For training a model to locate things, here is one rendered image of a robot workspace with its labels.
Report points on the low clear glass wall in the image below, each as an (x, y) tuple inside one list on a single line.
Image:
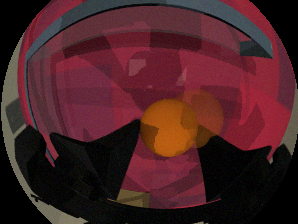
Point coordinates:
[(130, 19)]

